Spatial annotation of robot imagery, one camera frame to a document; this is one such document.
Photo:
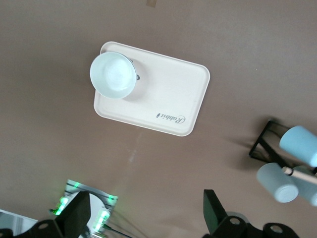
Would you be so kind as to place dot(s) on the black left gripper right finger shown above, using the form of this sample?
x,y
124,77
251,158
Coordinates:
x,y
215,215

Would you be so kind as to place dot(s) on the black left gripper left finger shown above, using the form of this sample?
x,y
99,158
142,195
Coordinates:
x,y
74,215

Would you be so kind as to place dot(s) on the light blue cup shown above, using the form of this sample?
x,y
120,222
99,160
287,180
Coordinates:
x,y
299,143

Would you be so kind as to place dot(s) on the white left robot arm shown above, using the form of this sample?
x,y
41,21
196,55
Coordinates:
x,y
95,210

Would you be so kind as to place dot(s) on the grey cup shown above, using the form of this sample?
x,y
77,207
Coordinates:
x,y
275,181

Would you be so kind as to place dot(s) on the beige rectangular tray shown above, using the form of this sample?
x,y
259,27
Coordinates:
x,y
168,96

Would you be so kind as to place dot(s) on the white bowl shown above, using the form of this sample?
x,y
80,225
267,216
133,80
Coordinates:
x,y
112,75

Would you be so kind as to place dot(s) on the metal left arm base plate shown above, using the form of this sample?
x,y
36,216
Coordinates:
x,y
71,184

